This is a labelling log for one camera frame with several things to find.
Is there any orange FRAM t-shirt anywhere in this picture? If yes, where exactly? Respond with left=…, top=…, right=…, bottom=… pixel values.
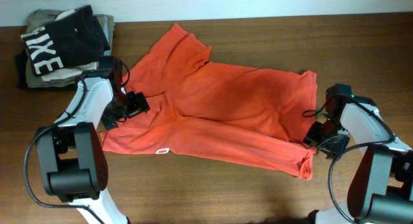
left=101, top=25, right=317, bottom=180

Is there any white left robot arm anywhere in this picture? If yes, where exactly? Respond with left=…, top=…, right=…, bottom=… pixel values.
left=23, top=56, right=150, bottom=223

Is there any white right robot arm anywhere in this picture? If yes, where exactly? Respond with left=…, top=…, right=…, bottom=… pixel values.
left=303, top=84, right=412, bottom=223

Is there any light blue folded garment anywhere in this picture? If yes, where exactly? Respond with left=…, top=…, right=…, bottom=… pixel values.
left=103, top=18, right=112, bottom=56

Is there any black shirt white lettering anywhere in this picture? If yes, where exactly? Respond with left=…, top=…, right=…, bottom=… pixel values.
left=21, top=5, right=110, bottom=77

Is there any olive grey folded garment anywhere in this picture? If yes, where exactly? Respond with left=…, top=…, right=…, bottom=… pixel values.
left=25, top=9, right=116, bottom=89

